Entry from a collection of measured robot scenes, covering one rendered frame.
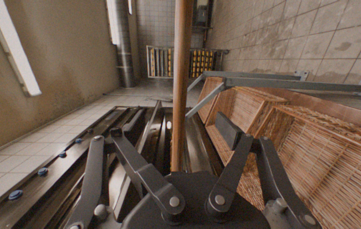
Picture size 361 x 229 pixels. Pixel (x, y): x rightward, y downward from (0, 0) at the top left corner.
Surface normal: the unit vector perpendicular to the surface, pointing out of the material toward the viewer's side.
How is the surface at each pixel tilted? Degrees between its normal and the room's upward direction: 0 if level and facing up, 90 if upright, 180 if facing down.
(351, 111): 0
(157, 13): 90
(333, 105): 0
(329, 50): 0
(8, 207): 90
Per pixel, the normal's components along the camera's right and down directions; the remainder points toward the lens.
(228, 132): -1.00, -0.02
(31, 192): 0.04, -0.91
